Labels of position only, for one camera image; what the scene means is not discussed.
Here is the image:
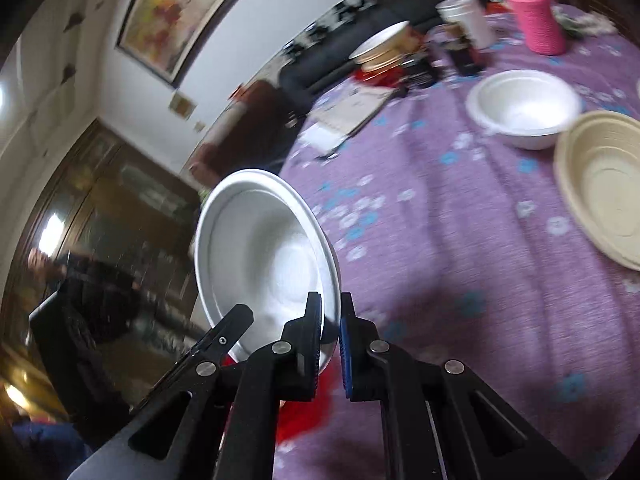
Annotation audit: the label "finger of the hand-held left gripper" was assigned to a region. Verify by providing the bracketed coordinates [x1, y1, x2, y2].
[67, 304, 254, 480]

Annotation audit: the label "framed wall painting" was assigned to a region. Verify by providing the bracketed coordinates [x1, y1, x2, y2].
[116, 0, 278, 88]

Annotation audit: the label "pink water bottle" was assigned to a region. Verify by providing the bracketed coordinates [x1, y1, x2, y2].
[500, 0, 568, 56]

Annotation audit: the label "wooden glass-panel doors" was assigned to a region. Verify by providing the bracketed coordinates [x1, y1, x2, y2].
[0, 117, 201, 411]

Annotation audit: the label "small wall plaque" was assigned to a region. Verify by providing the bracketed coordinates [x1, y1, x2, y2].
[168, 92, 195, 118]

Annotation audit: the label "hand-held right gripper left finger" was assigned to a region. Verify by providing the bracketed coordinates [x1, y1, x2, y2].
[129, 291, 324, 480]

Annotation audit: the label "beige paper bowl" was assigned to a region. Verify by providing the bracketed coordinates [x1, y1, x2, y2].
[553, 110, 640, 273]
[359, 52, 416, 74]

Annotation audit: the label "white paper stack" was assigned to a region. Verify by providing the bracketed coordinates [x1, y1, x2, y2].
[300, 120, 351, 157]

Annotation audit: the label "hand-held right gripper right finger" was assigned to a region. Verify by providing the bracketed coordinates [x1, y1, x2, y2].
[338, 292, 587, 480]

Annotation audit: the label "white foam bowl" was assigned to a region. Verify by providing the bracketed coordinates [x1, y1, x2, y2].
[348, 21, 412, 62]
[194, 169, 342, 372]
[466, 69, 583, 151]

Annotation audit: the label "dark glass jar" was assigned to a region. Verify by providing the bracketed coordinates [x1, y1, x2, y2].
[445, 35, 486, 78]
[400, 57, 446, 91]

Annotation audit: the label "black leather sofa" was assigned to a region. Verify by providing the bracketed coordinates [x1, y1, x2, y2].
[277, 0, 501, 111]

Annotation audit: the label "white crumpled tissue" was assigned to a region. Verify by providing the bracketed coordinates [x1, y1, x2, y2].
[557, 10, 616, 38]

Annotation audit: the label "purple floral tablecloth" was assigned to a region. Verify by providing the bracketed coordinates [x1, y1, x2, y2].
[272, 2, 640, 480]

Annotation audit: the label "brown armchair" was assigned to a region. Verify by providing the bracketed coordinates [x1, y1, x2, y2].
[192, 80, 301, 181]

